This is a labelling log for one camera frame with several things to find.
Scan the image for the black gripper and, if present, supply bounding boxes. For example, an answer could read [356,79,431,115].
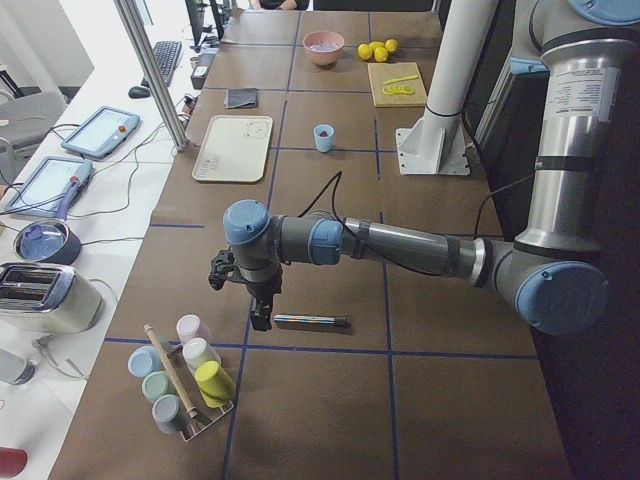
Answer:
[239,264,282,331]

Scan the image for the pink cup on rack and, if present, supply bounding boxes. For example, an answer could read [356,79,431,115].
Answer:
[176,314,212,344]

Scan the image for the white cup on rack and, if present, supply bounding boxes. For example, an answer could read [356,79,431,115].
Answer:
[182,337,222,375]

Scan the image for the yellow cup on rack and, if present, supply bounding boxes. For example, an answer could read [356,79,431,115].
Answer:
[195,360,236,408]

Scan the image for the green cup on rack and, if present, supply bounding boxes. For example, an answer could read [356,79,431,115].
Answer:
[141,370,176,404]

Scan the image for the blue cup on rack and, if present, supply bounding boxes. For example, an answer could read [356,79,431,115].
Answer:
[127,345,164,378]

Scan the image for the grey cup on rack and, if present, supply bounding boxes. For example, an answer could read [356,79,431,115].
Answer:
[152,394,188,434]

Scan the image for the light blue cup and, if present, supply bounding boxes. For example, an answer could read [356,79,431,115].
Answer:
[313,124,335,153]

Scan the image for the pink bowl of ice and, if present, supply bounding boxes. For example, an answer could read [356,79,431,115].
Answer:
[303,31,345,67]

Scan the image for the cream bear tray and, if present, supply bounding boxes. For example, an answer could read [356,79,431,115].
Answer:
[192,115,273,183]

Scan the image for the cream toaster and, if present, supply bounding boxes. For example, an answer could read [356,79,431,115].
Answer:
[1,262,102,334]

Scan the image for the grey folded cloth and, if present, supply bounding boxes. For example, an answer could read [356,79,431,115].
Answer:
[224,88,258,109]

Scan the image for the blue pot with lid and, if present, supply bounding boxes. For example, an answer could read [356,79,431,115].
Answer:
[13,174,91,266]

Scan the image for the far teach pendant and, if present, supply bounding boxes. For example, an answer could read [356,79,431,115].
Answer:
[61,106,141,159]

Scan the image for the teach pendant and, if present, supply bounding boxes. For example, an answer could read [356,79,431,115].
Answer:
[61,106,141,159]
[5,156,93,218]

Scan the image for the near teach pendant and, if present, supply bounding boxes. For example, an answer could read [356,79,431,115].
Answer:
[5,156,93,218]

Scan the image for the black computer mouse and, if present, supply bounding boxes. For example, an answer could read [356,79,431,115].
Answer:
[128,85,151,99]

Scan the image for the black box white label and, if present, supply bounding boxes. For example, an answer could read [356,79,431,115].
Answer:
[190,48,218,90]

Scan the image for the yellow lemon slices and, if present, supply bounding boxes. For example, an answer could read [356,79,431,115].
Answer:
[382,84,415,96]

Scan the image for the bamboo cutting board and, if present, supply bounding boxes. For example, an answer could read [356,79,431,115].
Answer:
[368,62,427,108]

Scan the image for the black keyboard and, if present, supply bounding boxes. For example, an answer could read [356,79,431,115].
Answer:
[153,40,182,86]

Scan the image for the yellow plastic knife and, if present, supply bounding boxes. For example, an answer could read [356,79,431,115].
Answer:
[383,74,419,85]

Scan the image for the yellow lemon one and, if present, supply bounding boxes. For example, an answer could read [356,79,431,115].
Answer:
[357,44,374,61]

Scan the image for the yellow lemon two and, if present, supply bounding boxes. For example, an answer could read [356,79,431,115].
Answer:
[373,46,390,63]

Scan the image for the yellow lemon three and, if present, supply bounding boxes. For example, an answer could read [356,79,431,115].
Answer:
[368,41,386,52]

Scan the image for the yellow lemon four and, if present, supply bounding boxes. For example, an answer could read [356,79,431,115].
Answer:
[384,39,399,54]

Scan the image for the black camera mount wrist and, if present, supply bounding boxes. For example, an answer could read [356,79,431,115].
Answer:
[208,249,235,291]

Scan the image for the white wire cup rack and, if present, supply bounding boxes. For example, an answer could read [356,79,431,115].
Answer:
[168,349,234,442]

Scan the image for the wooden rack handle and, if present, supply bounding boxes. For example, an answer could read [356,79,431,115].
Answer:
[144,324,198,419]

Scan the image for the black cable wrist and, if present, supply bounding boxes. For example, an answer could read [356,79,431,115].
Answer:
[298,169,536,276]

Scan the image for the aluminium frame post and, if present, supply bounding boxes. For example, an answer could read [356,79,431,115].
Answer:
[114,0,189,152]

